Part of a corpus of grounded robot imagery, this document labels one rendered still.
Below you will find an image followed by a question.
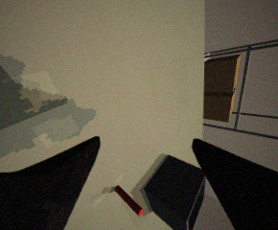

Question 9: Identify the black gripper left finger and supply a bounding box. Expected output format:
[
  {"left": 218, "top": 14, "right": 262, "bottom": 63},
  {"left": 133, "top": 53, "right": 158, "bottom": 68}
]
[{"left": 0, "top": 136, "right": 101, "bottom": 230}]

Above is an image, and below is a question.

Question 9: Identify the red peg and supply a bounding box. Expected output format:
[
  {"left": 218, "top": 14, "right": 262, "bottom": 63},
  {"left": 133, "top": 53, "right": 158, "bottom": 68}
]
[{"left": 114, "top": 185, "right": 144, "bottom": 217}]

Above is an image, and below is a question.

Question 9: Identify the dark grey open box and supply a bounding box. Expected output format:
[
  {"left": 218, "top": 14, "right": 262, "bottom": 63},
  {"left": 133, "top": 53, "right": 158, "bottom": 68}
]
[{"left": 144, "top": 155, "right": 207, "bottom": 230}]

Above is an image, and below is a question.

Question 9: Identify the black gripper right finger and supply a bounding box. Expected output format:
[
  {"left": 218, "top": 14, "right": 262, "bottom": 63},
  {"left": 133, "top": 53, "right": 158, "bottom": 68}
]
[{"left": 192, "top": 139, "right": 278, "bottom": 230}]

